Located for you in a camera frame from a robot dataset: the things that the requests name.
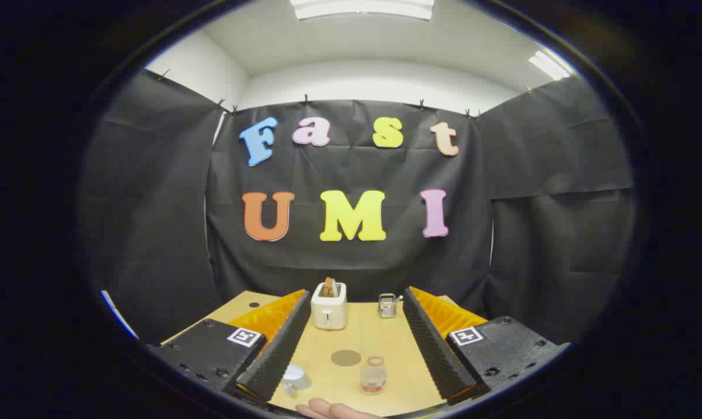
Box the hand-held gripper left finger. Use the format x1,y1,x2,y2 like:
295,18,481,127
147,289,312,403

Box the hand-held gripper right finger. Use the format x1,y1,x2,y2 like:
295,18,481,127
402,286,572,406

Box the white cup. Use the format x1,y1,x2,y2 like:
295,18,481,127
281,364,312,399

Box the clear juice bottle red label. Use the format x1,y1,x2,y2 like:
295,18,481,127
361,355,388,395

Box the white toaster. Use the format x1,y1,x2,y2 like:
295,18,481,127
311,282,348,331

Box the wooden table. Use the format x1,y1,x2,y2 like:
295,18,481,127
162,290,461,417

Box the black backdrop cloth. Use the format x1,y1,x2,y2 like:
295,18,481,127
79,69,637,350

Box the small ceiling light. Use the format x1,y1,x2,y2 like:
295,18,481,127
529,49,572,81

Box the long ceiling light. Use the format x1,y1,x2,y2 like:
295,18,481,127
290,0,435,22

